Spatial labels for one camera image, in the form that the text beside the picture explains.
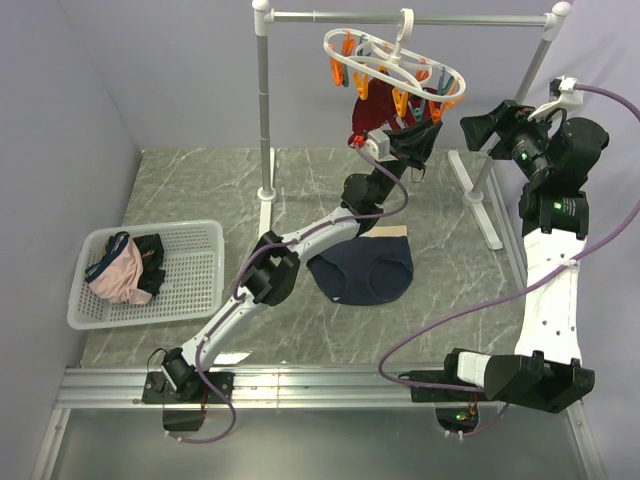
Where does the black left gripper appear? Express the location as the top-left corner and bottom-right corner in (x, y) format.
(373, 119), (443, 207)

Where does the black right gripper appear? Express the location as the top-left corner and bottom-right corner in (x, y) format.
(459, 99), (561, 183)

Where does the navy blue underwear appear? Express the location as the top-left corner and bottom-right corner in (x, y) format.
(307, 225), (414, 306)

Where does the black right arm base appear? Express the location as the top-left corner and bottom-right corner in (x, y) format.
(398, 370), (506, 440)

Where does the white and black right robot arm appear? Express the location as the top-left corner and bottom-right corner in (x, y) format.
(440, 100), (609, 413)

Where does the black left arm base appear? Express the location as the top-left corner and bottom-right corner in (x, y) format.
(141, 369), (235, 433)

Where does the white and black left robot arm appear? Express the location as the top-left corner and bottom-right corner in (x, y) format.
(161, 120), (443, 402)

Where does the white plastic clip hanger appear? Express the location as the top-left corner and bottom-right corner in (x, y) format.
(323, 8), (467, 105)

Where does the black lace underwear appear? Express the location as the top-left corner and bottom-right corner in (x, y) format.
(134, 234), (166, 297)

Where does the pink underwear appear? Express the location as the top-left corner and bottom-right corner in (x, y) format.
(85, 231), (152, 305)

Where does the teal clothespin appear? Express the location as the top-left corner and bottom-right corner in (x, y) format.
(408, 99), (426, 123)
(436, 67), (460, 96)

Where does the orange clothespin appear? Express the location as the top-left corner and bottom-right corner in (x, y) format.
(352, 72), (369, 101)
(428, 101), (449, 124)
(330, 31), (355, 87)

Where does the yellow-orange clothespin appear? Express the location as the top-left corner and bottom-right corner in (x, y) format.
(392, 88), (409, 118)

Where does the dark red lace bra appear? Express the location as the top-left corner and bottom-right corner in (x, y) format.
(347, 79), (432, 149)

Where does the silver clothes rack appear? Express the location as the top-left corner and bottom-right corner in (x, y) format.
(252, 0), (571, 251)

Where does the white perforated plastic basket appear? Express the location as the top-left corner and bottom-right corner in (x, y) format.
(67, 220), (224, 330)

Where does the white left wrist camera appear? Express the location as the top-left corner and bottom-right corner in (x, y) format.
(356, 129), (395, 163)

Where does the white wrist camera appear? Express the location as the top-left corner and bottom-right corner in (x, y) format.
(528, 76), (584, 121)
(356, 129), (395, 163)

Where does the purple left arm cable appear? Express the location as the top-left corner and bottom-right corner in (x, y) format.
(166, 149), (410, 443)

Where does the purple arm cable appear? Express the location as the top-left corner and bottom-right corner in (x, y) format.
(166, 149), (410, 443)
(377, 84), (640, 437)

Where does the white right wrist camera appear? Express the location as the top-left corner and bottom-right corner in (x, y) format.
(528, 76), (584, 121)

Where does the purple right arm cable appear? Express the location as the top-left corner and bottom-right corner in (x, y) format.
(377, 84), (640, 437)

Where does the aluminium mounting rail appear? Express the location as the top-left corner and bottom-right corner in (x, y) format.
(33, 365), (606, 479)

